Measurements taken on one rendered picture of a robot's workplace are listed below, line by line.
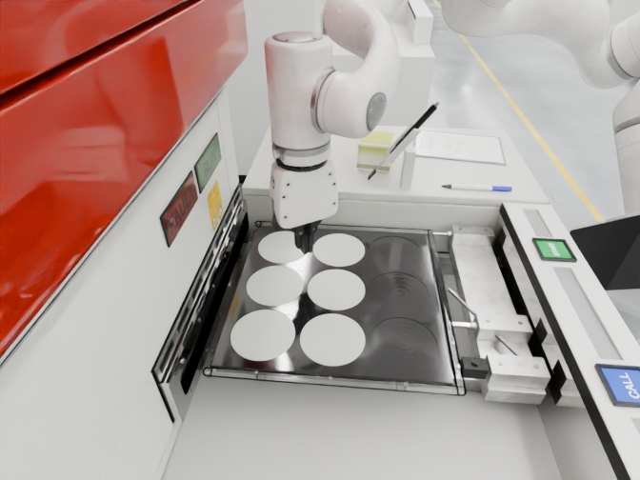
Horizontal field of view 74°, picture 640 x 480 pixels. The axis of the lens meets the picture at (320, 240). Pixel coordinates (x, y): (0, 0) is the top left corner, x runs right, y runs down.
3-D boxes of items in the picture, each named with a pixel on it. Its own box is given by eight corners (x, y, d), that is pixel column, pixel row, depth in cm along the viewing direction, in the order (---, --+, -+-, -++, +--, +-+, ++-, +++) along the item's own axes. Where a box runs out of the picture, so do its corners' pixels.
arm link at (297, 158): (282, 156, 55) (283, 176, 57) (341, 143, 58) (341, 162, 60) (259, 132, 61) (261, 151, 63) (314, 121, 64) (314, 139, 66)
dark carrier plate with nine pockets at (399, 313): (211, 368, 61) (210, 365, 61) (258, 227, 88) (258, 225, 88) (452, 385, 59) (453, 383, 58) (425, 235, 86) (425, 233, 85)
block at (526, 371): (487, 385, 60) (492, 372, 59) (482, 365, 63) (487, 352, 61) (545, 389, 60) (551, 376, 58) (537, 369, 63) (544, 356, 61)
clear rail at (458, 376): (455, 398, 58) (458, 392, 57) (426, 232, 87) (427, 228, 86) (466, 398, 58) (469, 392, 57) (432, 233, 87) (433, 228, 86)
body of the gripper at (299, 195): (278, 170, 56) (283, 236, 63) (345, 153, 60) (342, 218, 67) (259, 148, 62) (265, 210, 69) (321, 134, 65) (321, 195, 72)
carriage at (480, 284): (483, 401, 62) (489, 390, 60) (446, 245, 90) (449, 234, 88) (540, 405, 61) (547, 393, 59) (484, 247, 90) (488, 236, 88)
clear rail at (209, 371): (202, 378, 60) (200, 372, 59) (205, 370, 61) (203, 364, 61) (466, 398, 58) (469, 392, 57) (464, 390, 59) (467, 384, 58)
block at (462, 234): (451, 244, 86) (454, 232, 84) (449, 234, 88) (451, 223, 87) (491, 247, 85) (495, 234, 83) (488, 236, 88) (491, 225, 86)
